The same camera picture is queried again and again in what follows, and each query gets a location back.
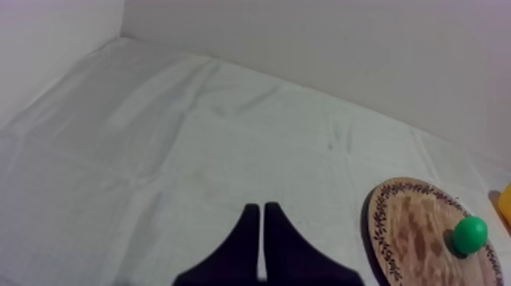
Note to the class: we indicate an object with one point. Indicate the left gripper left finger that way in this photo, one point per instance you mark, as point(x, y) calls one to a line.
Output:
point(235, 259)

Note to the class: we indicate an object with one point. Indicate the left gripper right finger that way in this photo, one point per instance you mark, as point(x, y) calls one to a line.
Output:
point(295, 259)

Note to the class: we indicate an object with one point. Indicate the round wooden board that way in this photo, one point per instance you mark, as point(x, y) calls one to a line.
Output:
point(415, 235)

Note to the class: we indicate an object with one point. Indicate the green toy pear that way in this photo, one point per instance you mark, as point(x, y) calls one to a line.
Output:
point(470, 235)

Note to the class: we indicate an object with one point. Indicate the yellow plastic basket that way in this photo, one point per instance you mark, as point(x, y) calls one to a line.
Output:
point(505, 203)

